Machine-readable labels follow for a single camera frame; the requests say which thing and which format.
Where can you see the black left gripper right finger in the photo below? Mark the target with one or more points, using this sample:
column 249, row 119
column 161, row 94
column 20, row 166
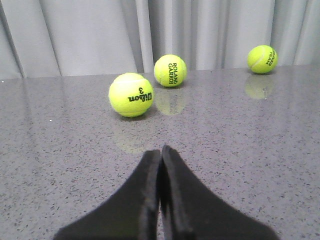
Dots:
column 190, row 211

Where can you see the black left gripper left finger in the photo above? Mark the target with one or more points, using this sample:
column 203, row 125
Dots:
column 129, row 214

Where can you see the Wilson 3 tennis ball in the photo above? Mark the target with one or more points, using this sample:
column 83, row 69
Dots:
column 131, row 95

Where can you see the Roland Garros tennis ball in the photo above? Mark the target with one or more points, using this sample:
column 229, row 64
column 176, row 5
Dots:
column 170, row 70

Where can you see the Head Team tennis ball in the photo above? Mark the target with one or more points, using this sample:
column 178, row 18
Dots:
column 262, row 59

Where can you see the grey pleated curtain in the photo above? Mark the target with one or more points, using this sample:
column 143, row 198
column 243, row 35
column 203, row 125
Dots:
column 52, row 38

